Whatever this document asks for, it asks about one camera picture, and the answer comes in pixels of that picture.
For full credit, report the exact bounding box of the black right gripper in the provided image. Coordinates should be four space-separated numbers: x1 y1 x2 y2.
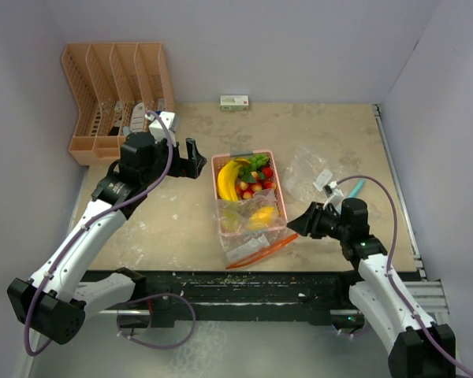
287 201 349 241

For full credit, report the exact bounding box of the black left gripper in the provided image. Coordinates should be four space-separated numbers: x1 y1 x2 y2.
141 134 205 186

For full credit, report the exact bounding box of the clear blue-zipper bag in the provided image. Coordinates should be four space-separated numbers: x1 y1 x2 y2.
277 143 374 220

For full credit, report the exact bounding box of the clear orange-zipper bag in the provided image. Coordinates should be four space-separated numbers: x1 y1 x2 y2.
214 189 297 269

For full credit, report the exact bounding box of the red strawberry cluster with leaves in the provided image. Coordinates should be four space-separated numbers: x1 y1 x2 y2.
235 165 277 200

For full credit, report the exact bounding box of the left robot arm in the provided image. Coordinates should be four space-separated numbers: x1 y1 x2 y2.
7 132 207 357

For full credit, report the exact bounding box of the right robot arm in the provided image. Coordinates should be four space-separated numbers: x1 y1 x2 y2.
287 198 456 377

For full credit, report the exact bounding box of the yellow banana bunch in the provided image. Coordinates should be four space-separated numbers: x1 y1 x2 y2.
217 157 251 202

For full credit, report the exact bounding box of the yellow mango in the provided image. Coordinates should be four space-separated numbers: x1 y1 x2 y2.
247 206 280 230

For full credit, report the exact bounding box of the green grape bunch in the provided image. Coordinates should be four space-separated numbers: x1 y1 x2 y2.
248 154 270 171

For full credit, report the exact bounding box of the pink plastic basket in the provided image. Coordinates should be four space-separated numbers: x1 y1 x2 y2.
211 150 287 237

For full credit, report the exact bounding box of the green white small box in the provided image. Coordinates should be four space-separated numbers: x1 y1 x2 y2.
219 94 249 112

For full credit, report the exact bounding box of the green starfruit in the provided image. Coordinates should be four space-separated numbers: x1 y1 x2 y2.
219 209 241 232

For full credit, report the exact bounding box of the white tube in organizer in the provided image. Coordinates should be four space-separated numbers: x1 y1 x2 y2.
129 102 146 133

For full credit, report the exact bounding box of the orange desk file organizer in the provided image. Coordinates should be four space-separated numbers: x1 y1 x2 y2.
61 42 175 166

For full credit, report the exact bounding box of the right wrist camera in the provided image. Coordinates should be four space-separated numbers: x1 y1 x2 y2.
323 181 345 206

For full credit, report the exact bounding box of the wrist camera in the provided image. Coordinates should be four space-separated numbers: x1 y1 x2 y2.
323 181 345 206
145 110 180 141

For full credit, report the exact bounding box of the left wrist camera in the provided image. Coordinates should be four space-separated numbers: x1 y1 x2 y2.
145 110 180 141

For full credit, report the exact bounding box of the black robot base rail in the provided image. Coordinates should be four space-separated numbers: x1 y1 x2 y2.
78 269 423 328

